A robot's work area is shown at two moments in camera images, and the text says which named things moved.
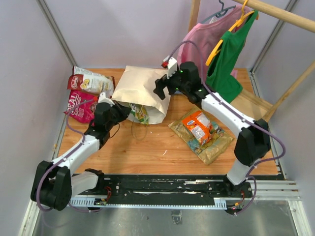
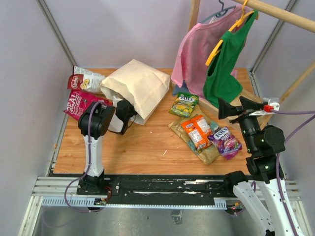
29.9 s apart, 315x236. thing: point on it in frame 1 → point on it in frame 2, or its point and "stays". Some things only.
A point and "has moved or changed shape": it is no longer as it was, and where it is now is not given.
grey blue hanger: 221,13 stays
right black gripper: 163,82 → 225,109
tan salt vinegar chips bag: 200,126 → 208,154
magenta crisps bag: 81,106 stays
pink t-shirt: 207,35 stays
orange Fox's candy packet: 200,124 has moved or changed shape
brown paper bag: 136,85 has moved or changed shape
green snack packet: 141,111 → 184,103
